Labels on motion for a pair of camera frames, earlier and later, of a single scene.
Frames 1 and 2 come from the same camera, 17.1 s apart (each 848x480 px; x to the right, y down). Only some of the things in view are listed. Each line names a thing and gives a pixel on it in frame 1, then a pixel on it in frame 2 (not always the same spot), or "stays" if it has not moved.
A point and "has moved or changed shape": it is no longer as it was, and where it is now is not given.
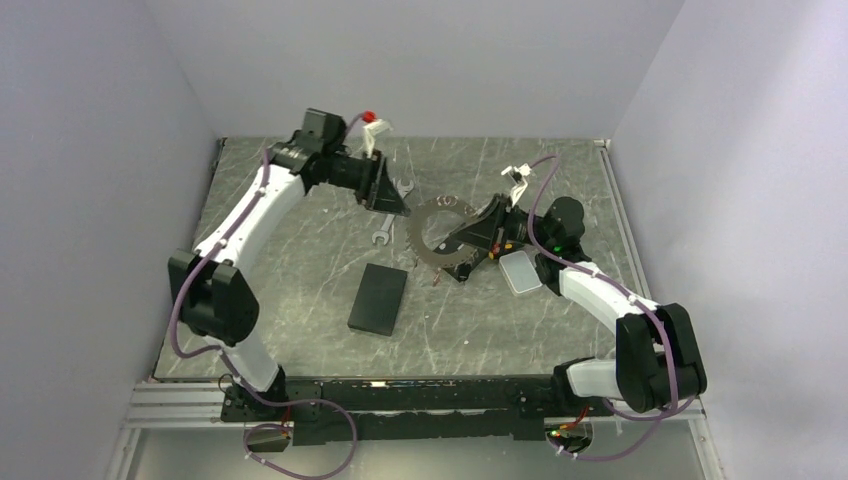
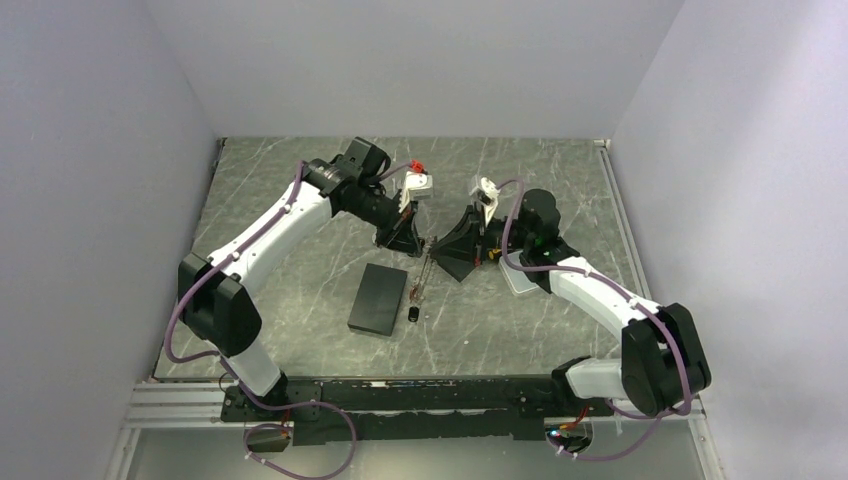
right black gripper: x=482 y=230 stays
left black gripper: x=375 y=172 to x=399 y=232
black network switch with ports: x=377 y=301 stays
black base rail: x=333 y=410 stays
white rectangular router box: x=518 y=272 stays
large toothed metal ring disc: x=457 y=257 has moved or changed shape
